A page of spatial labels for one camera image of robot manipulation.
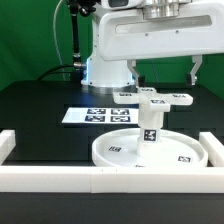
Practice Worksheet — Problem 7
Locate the white front fence bar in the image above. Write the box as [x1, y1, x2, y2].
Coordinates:
[0, 166, 224, 193]

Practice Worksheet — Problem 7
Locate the white marker sheet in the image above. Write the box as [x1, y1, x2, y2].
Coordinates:
[62, 107, 138, 124]

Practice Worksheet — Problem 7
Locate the white fence bar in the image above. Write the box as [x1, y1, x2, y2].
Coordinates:
[0, 130, 16, 166]
[0, 166, 224, 193]
[199, 132, 224, 167]

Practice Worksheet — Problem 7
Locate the white right fence bar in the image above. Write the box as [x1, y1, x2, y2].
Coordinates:
[199, 132, 224, 167]

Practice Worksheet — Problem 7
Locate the white round table top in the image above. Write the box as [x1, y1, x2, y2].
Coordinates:
[92, 128, 208, 168]

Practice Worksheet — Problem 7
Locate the white left fence bar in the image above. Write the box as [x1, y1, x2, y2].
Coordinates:
[0, 130, 16, 166]

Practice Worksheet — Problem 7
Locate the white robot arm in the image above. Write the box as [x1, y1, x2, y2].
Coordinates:
[82, 0, 224, 93]

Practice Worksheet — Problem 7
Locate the grey cable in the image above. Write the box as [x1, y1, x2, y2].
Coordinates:
[52, 0, 68, 81]

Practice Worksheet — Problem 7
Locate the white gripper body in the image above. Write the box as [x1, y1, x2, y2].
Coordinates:
[95, 1, 224, 61]

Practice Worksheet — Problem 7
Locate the black cable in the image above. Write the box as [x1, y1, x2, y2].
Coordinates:
[35, 64, 84, 82]

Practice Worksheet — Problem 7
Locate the black camera pole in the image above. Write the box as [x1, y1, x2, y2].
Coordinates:
[66, 0, 97, 68]

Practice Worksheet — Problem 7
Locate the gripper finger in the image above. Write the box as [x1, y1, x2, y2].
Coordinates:
[186, 55, 203, 85]
[127, 60, 145, 87]

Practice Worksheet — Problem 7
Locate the white cross-shaped table base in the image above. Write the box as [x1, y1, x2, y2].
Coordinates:
[113, 87, 193, 112]

